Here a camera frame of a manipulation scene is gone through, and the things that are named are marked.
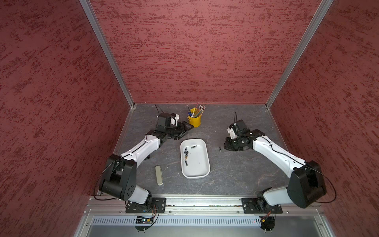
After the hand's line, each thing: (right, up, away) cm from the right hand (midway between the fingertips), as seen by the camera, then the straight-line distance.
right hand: (225, 149), depth 85 cm
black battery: (-19, -1, +10) cm, 21 cm away
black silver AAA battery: (-23, -5, +8) cm, 25 cm away
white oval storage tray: (-18, -7, +5) cm, 20 cm away
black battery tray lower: (-23, -10, +3) cm, 25 cm away
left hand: (-20, +11, -1) cm, 23 cm away
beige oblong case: (-38, -14, -4) cm, 41 cm away
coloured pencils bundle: (-16, +23, +15) cm, 32 cm away
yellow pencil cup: (-17, +15, +19) cm, 30 cm away
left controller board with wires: (-44, -34, -13) cm, 58 cm away
